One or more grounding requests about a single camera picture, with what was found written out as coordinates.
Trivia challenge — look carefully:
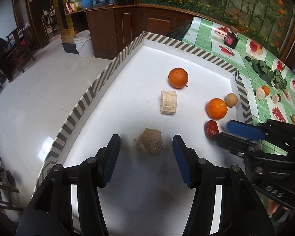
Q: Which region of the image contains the white plastic bucket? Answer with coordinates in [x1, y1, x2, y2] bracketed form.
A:
[73, 30, 94, 60]

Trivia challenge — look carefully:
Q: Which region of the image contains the dark wooden chair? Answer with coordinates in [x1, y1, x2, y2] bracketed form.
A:
[6, 27, 36, 73]

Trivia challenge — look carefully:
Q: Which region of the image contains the brown fuzzy rice ball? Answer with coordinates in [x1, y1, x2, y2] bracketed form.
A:
[134, 128, 164, 156]

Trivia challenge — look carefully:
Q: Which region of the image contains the white tray with striped rim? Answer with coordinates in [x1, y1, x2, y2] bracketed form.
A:
[38, 32, 253, 235]

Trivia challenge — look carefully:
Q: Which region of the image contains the wooden cabinet counter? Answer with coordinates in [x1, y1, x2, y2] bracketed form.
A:
[86, 4, 193, 60]

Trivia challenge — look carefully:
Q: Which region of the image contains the green leafy vegetable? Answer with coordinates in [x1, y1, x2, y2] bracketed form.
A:
[250, 59, 287, 91]

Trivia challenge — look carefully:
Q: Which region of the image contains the green checkered fruit tablecloth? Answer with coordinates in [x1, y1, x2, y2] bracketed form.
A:
[182, 16, 295, 157]

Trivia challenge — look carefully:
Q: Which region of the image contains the large orange tangerine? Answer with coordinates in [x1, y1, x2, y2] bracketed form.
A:
[206, 98, 228, 120]

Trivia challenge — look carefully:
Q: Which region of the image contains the brown longan fruit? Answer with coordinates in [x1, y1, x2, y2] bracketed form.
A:
[225, 93, 238, 108]

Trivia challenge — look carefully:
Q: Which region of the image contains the person in dark jacket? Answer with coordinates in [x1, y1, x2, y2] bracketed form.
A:
[0, 37, 13, 82]

